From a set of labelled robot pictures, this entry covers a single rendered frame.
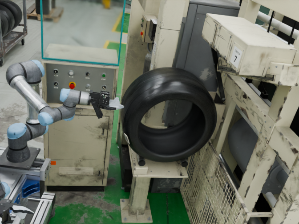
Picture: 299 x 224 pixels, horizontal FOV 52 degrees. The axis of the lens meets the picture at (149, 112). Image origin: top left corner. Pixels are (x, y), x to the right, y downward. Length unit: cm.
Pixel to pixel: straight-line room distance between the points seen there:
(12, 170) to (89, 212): 87
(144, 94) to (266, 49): 66
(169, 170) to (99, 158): 83
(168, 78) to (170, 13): 42
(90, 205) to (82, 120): 81
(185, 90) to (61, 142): 130
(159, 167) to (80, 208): 102
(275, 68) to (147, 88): 66
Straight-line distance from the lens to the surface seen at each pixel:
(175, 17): 194
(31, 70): 200
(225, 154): 282
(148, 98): 167
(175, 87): 168
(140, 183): 256
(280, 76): 144
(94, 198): 295
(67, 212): 284
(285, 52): 153
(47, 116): 172
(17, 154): 219
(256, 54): 146
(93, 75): 236
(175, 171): 209
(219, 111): 221
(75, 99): 174
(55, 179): 289
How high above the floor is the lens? 211
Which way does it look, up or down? 29 degrees down
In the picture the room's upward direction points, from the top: 10 degrees clockwise
